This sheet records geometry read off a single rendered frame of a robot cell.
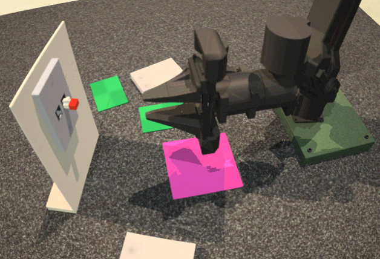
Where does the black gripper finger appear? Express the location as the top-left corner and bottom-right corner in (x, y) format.
(145, 103), (200, 139)
(142, 57), (201, 103)

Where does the pink flat square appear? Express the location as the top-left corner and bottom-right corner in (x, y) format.
(163, 133), (243, 200)

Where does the beige panel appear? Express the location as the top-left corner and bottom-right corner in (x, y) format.
(9, 21), (99, 213)

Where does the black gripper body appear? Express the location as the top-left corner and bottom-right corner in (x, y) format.
(194, 28), (265, 156)

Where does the green square mat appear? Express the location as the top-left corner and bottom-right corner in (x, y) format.
(90, 76), (128, 112)

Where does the green flat rectangular mat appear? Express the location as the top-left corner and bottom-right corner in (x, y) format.
(139, 102), (183, 133)

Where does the cream flat rectangular block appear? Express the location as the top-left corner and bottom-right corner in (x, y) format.
(130, 58), (182, 94)
(120, 232), (195, 259)

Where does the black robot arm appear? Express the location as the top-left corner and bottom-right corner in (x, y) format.
(257, 0), (362, 123)

